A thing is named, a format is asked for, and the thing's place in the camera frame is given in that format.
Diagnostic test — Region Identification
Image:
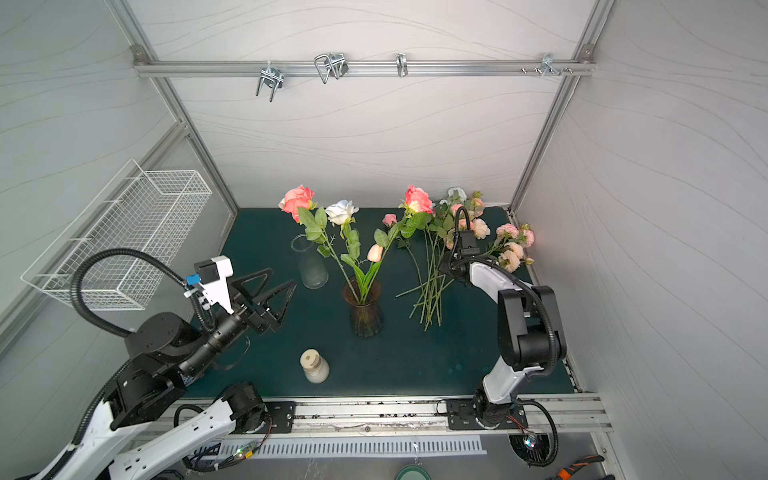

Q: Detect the aluminium crossbar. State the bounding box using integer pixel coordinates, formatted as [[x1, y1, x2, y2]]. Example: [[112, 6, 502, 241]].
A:
[[134, 57, 597, 78]]

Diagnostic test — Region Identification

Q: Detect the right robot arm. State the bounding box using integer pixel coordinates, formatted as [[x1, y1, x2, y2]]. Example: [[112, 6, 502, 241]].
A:
[[249, 231, 566, 430]]

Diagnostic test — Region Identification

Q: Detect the white wire basket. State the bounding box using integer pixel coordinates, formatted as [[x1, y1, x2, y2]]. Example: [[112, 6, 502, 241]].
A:
[[21, 159, 212, 311]]

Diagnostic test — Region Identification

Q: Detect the green round lid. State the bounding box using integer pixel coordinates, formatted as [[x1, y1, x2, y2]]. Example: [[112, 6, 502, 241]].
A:
[[395, 464, 431, 480]]

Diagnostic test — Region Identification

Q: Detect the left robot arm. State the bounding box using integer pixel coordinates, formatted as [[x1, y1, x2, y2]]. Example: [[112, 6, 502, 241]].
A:
[[36, 248, 297, 479]]

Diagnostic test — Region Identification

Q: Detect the pink ribbed glass vase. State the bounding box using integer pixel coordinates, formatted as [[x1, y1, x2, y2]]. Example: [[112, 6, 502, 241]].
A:
[[342, 280, 383, 338]]

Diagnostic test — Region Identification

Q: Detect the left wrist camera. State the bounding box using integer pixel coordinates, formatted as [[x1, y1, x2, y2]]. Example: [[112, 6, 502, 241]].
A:
[[185, 256, 234, 314]]

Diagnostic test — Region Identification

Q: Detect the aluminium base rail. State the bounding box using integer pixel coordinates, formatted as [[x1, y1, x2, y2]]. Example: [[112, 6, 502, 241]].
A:
[[149, 392, 613, 438]]

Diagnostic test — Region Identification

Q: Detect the pink bud stem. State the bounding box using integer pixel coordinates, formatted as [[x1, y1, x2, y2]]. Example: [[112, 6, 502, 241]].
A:
[[355, 244, 385, 305]]

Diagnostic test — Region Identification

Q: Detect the clear ribbed glass vase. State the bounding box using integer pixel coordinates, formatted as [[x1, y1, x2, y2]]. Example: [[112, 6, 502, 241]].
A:
[[290, 234, 329, 290]]

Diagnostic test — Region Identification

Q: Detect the small pink rose bunch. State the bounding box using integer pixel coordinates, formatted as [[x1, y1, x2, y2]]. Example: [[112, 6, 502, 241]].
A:
[[397, 186, 535, 329]]

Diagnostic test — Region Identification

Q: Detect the cream capped bottle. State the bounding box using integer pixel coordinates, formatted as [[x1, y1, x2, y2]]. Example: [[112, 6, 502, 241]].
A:
[[300, 349, 330, 384]]

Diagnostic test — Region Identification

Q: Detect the large pink rose stem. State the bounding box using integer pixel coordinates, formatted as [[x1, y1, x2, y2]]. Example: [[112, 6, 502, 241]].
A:
[[278, 184, 361, 304]]

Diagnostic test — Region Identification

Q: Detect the metal u-bolt clamp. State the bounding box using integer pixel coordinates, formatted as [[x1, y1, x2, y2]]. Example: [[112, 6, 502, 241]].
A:
[[255, 64, 284, 102]]

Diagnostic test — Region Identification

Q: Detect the white rose stem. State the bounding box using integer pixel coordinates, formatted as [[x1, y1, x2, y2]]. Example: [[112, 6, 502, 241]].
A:
[[324, 200, 364, 304]]

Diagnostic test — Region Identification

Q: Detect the white vented strip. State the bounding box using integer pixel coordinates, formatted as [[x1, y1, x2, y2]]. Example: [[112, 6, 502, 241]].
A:
[[249, 435, 487, 460]]

